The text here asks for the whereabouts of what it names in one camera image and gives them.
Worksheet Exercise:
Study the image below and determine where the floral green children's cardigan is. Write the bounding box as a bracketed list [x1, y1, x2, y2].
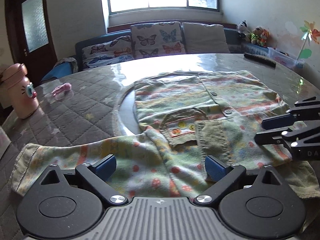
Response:
[11, 70, 319, 199]

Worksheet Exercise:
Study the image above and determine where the black remote control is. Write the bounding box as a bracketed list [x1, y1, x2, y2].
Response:
[244, 53, 276, 68]

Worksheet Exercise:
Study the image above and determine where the clear plastic storage box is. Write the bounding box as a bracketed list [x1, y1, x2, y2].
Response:
[268, 47, 304, 70]

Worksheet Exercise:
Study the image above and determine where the colourful paper pinwheel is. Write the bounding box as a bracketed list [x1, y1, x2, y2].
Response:
[296, 21, 319, 60]

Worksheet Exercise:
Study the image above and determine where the orange plush toy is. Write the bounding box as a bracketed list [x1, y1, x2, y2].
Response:
[259, 29, 269, 48]

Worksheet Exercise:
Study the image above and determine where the brown plush bear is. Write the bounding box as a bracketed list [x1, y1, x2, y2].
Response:
[251, 27, 263, 45]

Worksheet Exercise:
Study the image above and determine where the small pink toy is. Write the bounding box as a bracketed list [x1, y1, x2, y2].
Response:
[52, 82, 72, 96]

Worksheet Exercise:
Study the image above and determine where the blue sofa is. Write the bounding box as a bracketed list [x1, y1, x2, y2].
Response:
[41, 22, 246, 83]

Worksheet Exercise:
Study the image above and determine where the black white plush cow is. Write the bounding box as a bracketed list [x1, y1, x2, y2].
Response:
[237, 20, 251, 42]

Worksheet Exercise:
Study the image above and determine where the pink cartoon water bottle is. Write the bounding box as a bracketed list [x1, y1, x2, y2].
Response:
[1, 63, 39, 119]

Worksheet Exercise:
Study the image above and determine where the blue folded cloth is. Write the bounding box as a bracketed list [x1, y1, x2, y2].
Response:
[41, 57, 78, 83]

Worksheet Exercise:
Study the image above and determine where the butterfly cushion lying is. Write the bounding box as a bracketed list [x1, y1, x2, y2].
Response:
[81, 36, 134, 69]

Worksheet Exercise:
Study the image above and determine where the plain beige cushion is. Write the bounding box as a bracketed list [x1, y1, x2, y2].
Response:
[182, 22, 230, 54]

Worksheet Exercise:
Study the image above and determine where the butterfly cushion upright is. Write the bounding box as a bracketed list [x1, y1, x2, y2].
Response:
[131, 22, 186, 59]

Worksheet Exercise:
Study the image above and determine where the dark wooden door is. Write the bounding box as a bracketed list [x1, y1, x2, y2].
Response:
[4, 0, 57, 87]

